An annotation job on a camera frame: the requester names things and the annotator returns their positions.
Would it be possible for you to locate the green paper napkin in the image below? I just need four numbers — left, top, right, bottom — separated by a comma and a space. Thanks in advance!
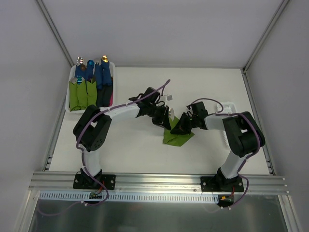
163, 129, 195, 147

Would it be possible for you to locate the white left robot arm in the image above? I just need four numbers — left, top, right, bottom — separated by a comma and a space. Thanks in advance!
73, 87, 173, 191

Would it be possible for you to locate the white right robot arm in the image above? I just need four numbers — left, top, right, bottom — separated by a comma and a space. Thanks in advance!
170, 102, 265, 192

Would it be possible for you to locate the pink rolled napkin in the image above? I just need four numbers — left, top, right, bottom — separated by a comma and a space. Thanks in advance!
109, 93, 113, 106

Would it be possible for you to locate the dark rolled napkin bundle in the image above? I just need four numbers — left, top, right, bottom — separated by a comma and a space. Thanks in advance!
96, 85, 113, 107

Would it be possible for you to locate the green rolled napkin bundle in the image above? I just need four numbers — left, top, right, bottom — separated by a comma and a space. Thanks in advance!
86, 81, 98, 106
69, 77, 78, 111
77, 76, 87, 110

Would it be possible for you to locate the white perforated utensil tray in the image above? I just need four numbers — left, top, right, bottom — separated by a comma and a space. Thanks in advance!
216, 102, 236, 149

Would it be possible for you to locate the white bin of rolled napkins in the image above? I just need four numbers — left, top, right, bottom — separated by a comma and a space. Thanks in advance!
65, 62, 116, 114

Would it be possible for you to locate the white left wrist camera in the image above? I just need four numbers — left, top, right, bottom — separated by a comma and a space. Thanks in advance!
161, 95, 173, 102

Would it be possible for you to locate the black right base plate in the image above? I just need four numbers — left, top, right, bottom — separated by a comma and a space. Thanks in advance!
200, 175, 244, 193

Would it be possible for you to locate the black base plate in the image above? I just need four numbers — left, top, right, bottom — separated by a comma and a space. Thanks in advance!
73, 169, 116, 190
200, 175, 244, 193

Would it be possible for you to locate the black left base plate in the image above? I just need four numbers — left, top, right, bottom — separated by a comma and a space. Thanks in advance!
73, 169, 116, 190

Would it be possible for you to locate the white slotted cable duct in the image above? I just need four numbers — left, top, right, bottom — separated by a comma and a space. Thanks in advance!
39, 191, 219, 204

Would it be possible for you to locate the aluminium mounting rail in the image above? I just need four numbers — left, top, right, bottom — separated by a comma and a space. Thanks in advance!
28, 171, 290, 195

